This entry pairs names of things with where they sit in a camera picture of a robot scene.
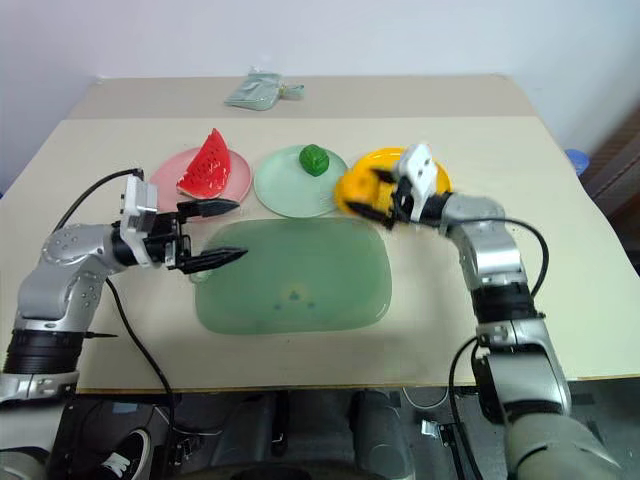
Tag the pink round plate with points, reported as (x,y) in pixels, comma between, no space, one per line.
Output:
(240,172)

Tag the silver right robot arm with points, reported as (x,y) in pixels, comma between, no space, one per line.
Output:
(500,260)

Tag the yellow round plate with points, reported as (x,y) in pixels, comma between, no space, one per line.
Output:
(380,156)

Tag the silver metal clip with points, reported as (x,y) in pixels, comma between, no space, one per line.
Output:
(432,430)

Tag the large green rectangular tray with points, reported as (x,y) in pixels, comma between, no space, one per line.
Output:
(295,280)

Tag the black and white sneaker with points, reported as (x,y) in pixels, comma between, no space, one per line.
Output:
(125,452)

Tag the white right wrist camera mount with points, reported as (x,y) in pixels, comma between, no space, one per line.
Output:
(420,172)

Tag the red watermelon slice toy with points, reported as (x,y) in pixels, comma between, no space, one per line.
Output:
(207,167)

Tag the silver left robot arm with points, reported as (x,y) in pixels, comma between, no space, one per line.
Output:
(75,270)

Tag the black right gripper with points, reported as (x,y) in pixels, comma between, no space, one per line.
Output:
(402,202)

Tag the yellow corn toy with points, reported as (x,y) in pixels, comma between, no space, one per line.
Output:
(357,187)

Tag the cream table mat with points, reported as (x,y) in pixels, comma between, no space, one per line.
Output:
(475,150)

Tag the blue round container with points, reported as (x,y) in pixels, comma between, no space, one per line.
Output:
(579,161)

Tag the brown wooden furniture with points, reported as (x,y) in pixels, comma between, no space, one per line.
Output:
(620,170)

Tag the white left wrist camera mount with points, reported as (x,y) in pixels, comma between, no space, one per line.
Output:
(137,210)

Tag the dark rounded shape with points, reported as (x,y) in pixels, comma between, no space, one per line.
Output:
(382,435)

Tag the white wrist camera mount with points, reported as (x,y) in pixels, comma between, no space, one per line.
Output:
(137,210)
(420,172)

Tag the green pepper toy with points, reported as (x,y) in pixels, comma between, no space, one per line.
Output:
(313,160)

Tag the pale green round plate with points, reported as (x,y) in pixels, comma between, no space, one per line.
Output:
(285,185)

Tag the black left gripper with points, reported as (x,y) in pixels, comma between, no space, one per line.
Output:
(165,235)

